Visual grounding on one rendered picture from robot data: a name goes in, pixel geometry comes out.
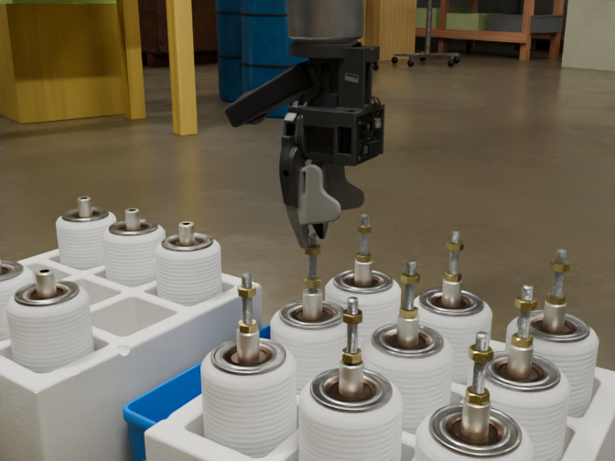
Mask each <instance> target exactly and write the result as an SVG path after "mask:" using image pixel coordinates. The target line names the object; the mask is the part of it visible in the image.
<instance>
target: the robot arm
mask: <svg viewBox="0 0 615 461"><path fill-rule="evenodd" d="M287 24H288V36H289V37H290V38H292V39H294V42H290V56H292V57H299V58H308V61H304V62H300V63H298V64H297V65H295V66H294V67H292V68H290V69H289V70H286V71H285V72H283V73H281V74H280V75H278V76H276V77H275V78H273V79H272V80H270V81H268V82H267V83H265V84H264V85H262V86H260V87H259V88H257V89H255V90H254V91H246V92H244V93H242V94H241V95H240V96H239V97H238V98H237V100H236V101H235V102H234V103H232V104H230V105H229V106H227V107H226V108H225V113H226V115H227V117H228V119H229V121H230V123H231V125H232V127H239V126H242V125H245V124H247V125H248V124H249V125H255V124H259V123H261V122H262V121H263V120H264V119H265V117H266V116H267V115H268V114H269V113H271V112H272V111H274V110H276V109H278V108H279V107H281V106H283V105H285V104H286V103H288V102H289V106H288V113H287V114H286V117H285V120H284V127H283V135H282V137H281V140H282V146H281V153H280V159H279V177H280V184H281V189H282V196H283V201H284V204H285V205H286V212H287V216H288V218H289V220H290V223H291V225H292V228H293V230H294V232H295V234H296V236H297V240H298V243H299V245H300V247H301V248H303V249H308V234H309V228H308V225H310V224H312V226H313V228H314V230H315V232H316V233H317V235H318V237H319V238H320V239H325V237H326V233H327V230H328V226H329V222H332V221H335V220H337V219H338V218H339V217H340V213H341V211H342V210H345V209H357V208H359V207H360V206H362V204H363V202H364V194H363V191H362V190H361V189H360V188H358V187H356V186H354V185H353V184H352V183H351V182H349V181H348V179H347V178H346V173H345V166H357V165H359V164H361V163H363V162H365V161H368V160H370V159H372V158H374V157H376V156H378V155H379V154H383V133H384V104H381V102H380V100H379V98H377V97H375V96H372V62H373V61H376V60H380V46H362V45H361V42H358V39H360V38H362V37H363V34H364V0H287ZM374 98H376V99H377V101H378V102H376V100H375V99H374ZM372 99H373V101H374V103H372ZM378 103H379V104H378ZM307 160H312V161H311V164H310V165H307V166H305V162H306V161H307Z"/></svg>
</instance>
